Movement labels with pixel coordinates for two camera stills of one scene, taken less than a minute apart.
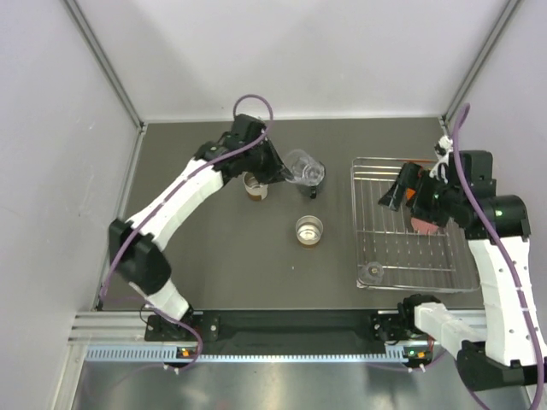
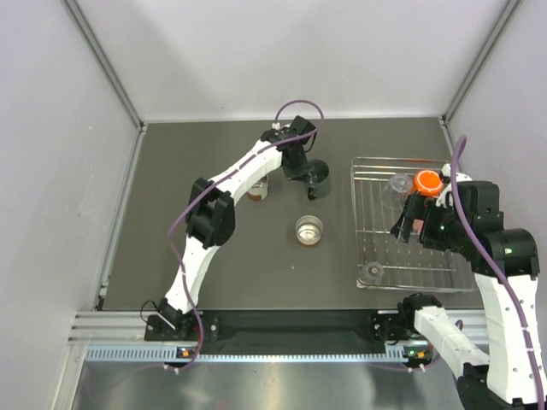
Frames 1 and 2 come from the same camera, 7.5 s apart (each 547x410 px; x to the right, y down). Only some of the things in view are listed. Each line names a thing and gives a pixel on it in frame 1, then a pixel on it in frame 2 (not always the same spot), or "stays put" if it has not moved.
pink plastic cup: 420,226 stays put
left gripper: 274,166 to 299,171
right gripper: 411,175 to 417,206
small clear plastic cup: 371,273 stays put
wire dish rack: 389,254 stays put
